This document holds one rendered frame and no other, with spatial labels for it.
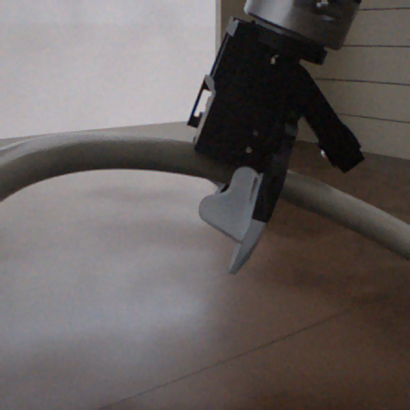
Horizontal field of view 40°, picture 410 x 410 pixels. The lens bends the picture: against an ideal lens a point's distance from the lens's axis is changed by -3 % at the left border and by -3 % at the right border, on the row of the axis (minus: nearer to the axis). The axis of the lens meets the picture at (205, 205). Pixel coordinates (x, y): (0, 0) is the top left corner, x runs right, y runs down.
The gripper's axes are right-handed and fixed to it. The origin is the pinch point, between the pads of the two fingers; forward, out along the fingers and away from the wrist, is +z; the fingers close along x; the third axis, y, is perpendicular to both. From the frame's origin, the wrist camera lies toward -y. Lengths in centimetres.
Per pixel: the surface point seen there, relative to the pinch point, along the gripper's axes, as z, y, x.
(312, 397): 113, -102, -115
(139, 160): -7.0, 11.4, 5.3
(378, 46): -12, -340, -701
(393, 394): 101, -133, -111
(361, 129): 104, -366, -692
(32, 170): -7.5, 18.9, 14.3
